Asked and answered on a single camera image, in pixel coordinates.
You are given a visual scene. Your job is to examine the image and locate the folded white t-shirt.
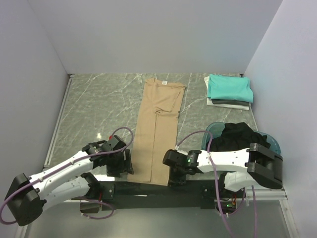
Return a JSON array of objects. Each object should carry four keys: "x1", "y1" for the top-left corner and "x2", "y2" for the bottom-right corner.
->
[{"x1": 204, "y1": 76, "x2": 251, "y2": 111}]

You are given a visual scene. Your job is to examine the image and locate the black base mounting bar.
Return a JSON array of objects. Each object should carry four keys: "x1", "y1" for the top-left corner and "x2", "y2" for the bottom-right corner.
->
[{"x1": 84, "y1": 180, "x2": 218, "y2": 209}]

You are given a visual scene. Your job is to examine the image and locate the beige t-shirt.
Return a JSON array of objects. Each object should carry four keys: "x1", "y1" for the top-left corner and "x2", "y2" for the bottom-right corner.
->
[{"x1": 127, "y1": 78, "x2": 186, "y2": 186}]

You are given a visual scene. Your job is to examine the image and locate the folded dark grey t-shirt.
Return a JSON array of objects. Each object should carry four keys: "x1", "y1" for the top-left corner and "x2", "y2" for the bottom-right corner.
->
[{"x1": 211, "y1": 99, "x2": 250, "y2": 106}]

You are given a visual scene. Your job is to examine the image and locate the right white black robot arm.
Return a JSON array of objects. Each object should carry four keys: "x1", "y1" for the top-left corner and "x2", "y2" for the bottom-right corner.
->
[{"x1": 162, "y1": 143, "x2": 283, "y2": 192}]

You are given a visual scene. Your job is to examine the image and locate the aluminium rail frame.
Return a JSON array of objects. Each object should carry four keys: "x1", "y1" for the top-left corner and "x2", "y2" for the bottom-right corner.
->
[{"x1": 24, "y1": 74, "x2": 289, "y2": 203}]

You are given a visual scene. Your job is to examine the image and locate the black clothes in basket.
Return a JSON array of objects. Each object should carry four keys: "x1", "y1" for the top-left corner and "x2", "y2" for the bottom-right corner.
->
[{"x1": 210, "y1": 122, "x2": 270, "y2": 152}]

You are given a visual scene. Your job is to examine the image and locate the teal plastic basket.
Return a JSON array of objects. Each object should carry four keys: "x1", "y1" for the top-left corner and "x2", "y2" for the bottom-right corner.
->
[{"x1": 201, "y1": 122, "x2": 281, "y2": 154}]

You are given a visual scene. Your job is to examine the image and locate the folded teal t-shirt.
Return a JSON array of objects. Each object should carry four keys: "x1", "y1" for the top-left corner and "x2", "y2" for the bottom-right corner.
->
[{"x1": 207, "y1": 74, "x2": 254, "y2": 103}]

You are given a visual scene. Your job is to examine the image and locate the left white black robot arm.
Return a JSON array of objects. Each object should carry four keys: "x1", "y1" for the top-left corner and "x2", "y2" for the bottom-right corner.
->
[{"x1": 0, "y1": 135, "x2": 131, "y2": 226}]

